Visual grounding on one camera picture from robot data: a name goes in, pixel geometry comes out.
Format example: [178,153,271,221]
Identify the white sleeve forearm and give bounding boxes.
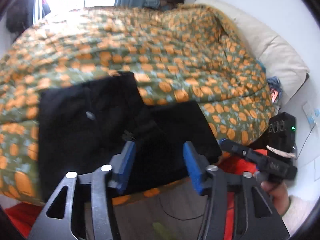
[282,196,316,236]

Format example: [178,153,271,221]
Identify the green orange patterned bedspread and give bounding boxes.
[1,5,277,204]

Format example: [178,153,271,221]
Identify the dark bag by window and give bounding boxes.
[6,3,33,34]

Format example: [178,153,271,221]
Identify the person's right hand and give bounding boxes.
[254,171,291,216]

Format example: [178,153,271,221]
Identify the black pants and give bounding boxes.
[38,73,222,200]

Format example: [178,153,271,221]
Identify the black cable on floor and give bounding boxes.
[158,194,206,222]

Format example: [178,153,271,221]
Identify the red blanket under bedspread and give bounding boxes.
[4,156,257,239]

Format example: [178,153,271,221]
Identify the cream pillow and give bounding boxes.
[195,0,310,107]

